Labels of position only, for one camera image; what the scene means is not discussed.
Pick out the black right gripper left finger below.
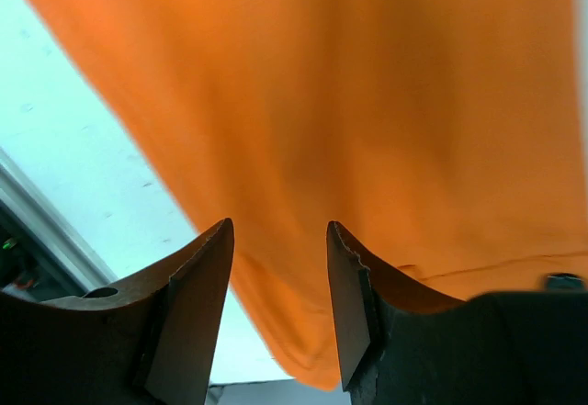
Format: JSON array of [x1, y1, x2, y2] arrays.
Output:
[[1, 219, 234, 404]]

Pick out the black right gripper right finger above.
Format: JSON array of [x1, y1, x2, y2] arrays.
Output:
[[326, 221, 587, 404]]

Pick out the orange trousers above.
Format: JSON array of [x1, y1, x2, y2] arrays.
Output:
[[29, 0, 587, 389]]

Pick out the aluminium frame rail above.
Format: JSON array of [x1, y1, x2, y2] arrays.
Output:
[[1, 152, 117, 295]]

